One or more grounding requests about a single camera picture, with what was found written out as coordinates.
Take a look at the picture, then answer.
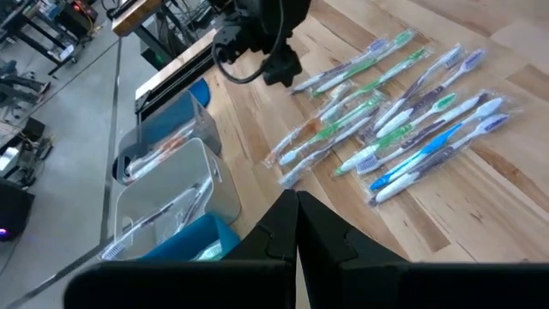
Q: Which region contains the black box red light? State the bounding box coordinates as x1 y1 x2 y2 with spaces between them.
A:
63 0 100 27

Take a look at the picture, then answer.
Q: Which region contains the wooden side table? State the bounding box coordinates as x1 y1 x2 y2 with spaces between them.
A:
110 0 168 39

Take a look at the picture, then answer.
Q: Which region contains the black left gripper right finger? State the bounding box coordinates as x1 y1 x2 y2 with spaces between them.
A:
298 191 407 309

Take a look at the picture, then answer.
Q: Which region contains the black aluminium table frame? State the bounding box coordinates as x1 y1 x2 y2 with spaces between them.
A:
135 40 218 124

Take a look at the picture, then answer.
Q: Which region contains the black workbench frame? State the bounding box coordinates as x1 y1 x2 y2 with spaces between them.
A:
0 8 94 77

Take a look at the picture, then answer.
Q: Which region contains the smoky grey translucent bin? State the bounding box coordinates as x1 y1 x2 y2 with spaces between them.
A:
112 90 223 186

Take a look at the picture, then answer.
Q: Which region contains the teal plastic bin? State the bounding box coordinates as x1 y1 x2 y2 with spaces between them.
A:
139 213 242 263

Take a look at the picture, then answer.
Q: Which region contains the orange toothbrush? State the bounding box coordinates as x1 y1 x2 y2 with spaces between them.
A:
126 128 194 173
128 136 190 181
262 82 353 167

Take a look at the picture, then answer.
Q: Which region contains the black device with light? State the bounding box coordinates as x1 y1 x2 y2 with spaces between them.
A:
0 178 36 242

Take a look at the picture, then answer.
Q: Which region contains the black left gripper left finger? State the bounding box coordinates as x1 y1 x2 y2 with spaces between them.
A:
222 189 299 264

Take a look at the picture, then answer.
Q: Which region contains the green toothbrush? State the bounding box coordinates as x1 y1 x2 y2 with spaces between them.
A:
195 239 224 262
319 45 431 124
277 93 386 167
333 92 459 176
311 27 416 97

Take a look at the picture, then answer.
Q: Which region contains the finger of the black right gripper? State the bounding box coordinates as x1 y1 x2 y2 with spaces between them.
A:
262 55 284 86
281 51 305 87

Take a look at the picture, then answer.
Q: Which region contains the wrapped blue toothbrush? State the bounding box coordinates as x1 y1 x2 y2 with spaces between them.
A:
368 96 506 193

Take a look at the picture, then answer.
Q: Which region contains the white plastic bin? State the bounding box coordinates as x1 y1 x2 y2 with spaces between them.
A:
112 136 242 262

